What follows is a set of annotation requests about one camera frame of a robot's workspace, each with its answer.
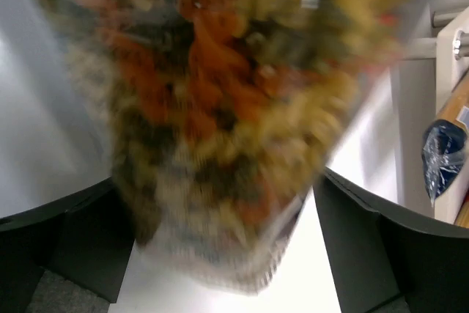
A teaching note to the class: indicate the tricolor fusilli pasta bag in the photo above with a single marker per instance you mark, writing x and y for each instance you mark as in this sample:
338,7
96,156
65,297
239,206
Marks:
220,115

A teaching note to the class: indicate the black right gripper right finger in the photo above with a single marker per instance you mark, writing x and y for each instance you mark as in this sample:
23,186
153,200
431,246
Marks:
386,258

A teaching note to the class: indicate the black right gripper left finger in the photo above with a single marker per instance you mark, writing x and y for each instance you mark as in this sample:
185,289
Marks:
85,238

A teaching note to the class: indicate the white two-tier shelf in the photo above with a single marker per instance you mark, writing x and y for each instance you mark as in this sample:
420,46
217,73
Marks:
435,59

